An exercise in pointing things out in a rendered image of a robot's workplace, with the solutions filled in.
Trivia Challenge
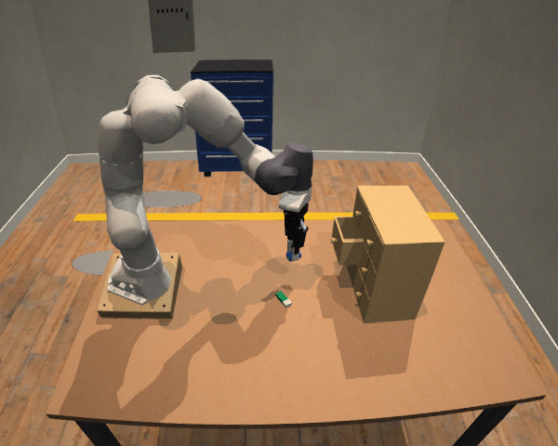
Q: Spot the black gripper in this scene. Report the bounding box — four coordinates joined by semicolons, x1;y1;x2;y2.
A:
284;203;309;262

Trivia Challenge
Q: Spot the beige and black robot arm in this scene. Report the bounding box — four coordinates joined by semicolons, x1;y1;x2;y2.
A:
98;75;313;306

